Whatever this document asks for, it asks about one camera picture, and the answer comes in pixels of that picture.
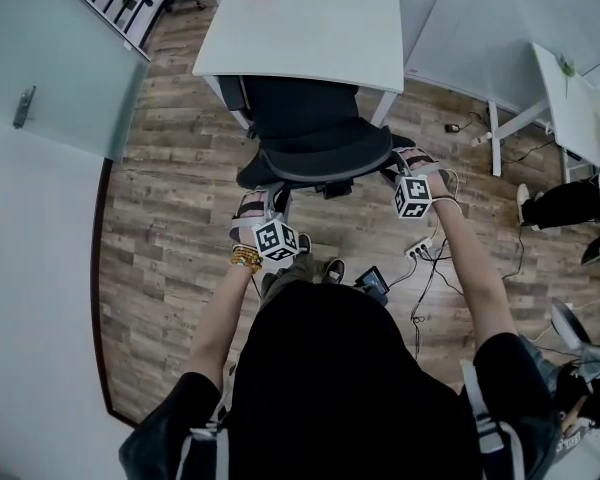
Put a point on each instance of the black power adapter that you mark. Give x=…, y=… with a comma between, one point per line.
x=452, y=128

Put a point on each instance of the white power strip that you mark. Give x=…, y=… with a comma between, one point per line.
x=419, y=248

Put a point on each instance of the person's right forearm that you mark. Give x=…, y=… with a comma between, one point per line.
x=475, y=278

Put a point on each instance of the person's left forearm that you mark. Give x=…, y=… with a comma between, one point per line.
x=225, y=318

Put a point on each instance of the white office desk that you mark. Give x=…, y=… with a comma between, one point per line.
x=305, y=28

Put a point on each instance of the person's left hand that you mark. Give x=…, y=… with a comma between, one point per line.
x=252, y=205

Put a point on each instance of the frosted glass door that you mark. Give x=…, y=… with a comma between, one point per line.
x=55, y=68

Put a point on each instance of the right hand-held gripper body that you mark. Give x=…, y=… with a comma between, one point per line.
x=412, y=198

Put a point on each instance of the black screen device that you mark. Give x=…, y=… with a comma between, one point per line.
x=372, y=280

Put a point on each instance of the person's right hand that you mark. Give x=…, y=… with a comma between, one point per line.
x=440, y=183

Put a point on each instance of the person's right shoe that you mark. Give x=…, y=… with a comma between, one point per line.
x=335, y=270

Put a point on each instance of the person's left shoe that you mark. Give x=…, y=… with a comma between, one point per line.
x=304, y=243

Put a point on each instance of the black mesh office chair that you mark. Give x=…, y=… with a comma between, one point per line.
x=305, y=113

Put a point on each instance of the person's shoe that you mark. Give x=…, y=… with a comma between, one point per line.
x=304, y=243
x=335, y=270

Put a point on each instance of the camouflage trousers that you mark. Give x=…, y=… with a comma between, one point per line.
x=290, y=278

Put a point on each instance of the small green plant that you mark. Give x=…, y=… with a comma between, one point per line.
x=566, y=65

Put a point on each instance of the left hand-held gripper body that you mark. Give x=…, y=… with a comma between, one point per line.
x=276, y=243

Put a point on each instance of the white height-adjustable desk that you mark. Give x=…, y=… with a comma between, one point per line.
x=560, y=98

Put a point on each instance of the person's black shirt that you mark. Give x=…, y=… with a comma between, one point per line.
x=340, y=378

